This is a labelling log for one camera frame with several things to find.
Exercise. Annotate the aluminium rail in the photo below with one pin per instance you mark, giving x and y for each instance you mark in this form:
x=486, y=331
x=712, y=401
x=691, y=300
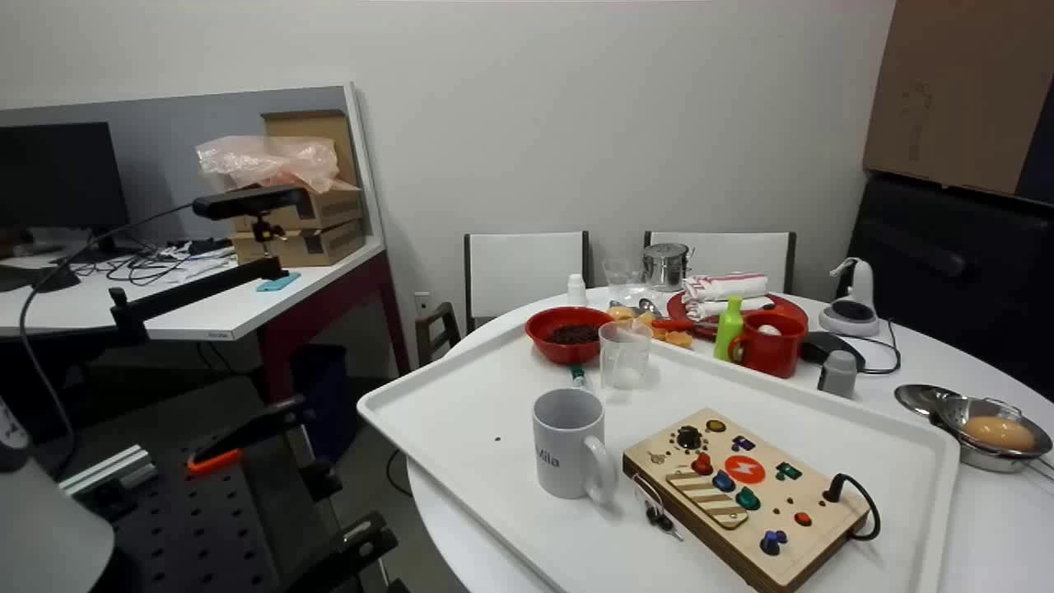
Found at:
x=104, y=469

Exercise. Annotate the small black part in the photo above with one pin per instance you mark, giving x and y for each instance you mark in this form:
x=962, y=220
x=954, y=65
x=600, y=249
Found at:
x=661, y=519

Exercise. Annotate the pink plastic bag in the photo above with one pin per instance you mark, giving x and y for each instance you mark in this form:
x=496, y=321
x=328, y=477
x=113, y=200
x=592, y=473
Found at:
x=266, y=161

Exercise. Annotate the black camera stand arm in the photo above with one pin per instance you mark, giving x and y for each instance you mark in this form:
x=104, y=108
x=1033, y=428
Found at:
x=199, y=288

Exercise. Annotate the white desk with red legs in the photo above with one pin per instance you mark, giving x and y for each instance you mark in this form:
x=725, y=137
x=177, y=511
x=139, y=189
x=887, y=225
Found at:
x=217, y=310

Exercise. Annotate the teal flat item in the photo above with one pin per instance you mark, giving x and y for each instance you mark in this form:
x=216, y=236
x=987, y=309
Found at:
x=277, y=282

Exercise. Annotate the stacked cardboard boxes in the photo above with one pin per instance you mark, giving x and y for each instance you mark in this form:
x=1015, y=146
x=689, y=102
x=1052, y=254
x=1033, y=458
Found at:
x=329, y=231

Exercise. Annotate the white pill bottle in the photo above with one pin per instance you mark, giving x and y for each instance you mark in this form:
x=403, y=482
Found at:
x=576, y=291

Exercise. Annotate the black waste bin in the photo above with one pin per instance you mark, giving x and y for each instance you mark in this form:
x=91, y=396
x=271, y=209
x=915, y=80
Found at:
x=322, y=401

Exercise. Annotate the small green squeeze bottle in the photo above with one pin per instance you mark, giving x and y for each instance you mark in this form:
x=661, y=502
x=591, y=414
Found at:
x=729, y=331

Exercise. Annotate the clear plastic container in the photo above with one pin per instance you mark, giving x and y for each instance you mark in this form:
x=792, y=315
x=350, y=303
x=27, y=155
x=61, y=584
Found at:
x=623, y=284

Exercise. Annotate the small grey box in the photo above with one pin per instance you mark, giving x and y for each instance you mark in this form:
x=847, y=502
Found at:
x=837, y=376

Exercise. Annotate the white plastic tray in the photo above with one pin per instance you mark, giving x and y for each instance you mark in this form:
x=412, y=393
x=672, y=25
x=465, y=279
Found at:
x=471, y=438

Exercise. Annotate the small black step frame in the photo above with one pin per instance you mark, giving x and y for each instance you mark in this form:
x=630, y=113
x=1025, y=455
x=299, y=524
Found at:
x=435, y=331

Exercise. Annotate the clear plastic cup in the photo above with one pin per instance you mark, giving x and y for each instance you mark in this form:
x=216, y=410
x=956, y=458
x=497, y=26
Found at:
x=625, y=363

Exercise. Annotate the orange and yellow toy food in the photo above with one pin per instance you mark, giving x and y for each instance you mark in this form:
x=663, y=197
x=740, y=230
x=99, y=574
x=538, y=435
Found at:
x=669, y=331

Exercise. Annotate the white ceramic mug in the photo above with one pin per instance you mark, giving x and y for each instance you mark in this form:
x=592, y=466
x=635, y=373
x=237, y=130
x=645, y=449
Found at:
x=563, y=455

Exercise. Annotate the black cabinet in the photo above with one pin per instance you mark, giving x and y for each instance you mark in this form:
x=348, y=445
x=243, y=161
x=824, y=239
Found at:
x=956, y=265

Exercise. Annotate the grey rounded cover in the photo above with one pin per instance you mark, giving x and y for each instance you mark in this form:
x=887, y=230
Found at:
x=45, y=528

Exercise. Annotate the red plate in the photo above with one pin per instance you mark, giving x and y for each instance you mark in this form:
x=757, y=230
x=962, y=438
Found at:
x=679, y=310

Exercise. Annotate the wooden switch busy board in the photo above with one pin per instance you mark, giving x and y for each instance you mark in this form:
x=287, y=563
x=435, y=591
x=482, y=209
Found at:
x=767, y=507

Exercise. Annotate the red bowl with dark beans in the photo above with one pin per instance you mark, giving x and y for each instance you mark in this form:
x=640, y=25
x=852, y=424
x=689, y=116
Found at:
x=546, y=343

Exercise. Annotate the black computer monitor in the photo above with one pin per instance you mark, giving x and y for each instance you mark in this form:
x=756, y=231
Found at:
x=54, y=177

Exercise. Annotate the black perforated base table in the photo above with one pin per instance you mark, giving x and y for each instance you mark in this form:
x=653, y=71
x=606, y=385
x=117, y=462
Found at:
x=199, y=539

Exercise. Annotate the grey desk partition panel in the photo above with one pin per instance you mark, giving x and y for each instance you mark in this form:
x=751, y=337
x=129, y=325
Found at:
x=153, y=137

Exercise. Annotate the black stereo camera bar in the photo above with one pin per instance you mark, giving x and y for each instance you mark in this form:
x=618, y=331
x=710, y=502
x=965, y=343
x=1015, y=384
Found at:
x=247, y=203

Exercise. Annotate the large cardboard box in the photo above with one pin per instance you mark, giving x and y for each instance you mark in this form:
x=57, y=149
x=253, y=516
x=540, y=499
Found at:
x=956, y=87

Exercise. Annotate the white dispenser device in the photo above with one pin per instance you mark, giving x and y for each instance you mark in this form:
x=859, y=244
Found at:
x=855, y=288

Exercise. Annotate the metal strainer bowl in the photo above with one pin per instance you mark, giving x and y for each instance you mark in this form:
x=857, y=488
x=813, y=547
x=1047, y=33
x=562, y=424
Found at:
x=993, y=433

